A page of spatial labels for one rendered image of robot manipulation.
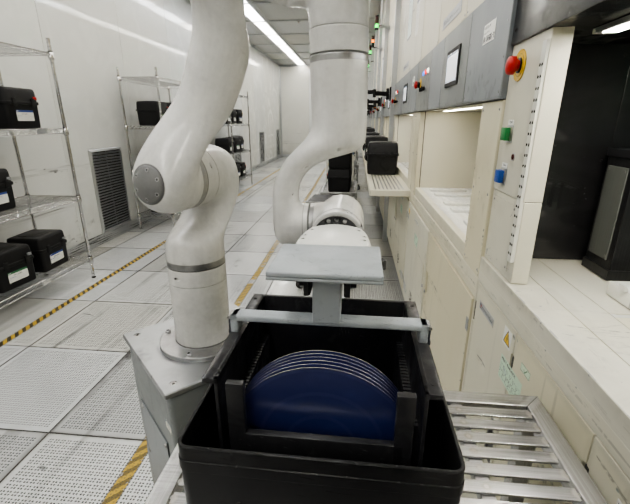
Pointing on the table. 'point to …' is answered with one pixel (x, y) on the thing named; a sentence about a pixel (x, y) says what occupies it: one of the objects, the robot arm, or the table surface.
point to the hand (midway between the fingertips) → (328, 278)
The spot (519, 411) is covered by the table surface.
